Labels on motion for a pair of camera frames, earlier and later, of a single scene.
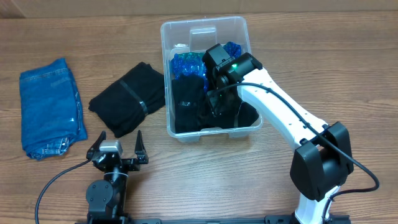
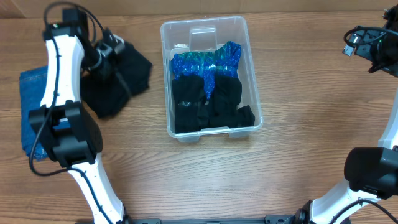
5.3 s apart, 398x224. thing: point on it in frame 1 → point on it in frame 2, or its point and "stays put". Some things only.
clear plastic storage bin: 196,35 stays put
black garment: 122,106 → 131,74
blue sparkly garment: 185,63 stays put
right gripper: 217,107 → 364,37
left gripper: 142,156 → 86,68
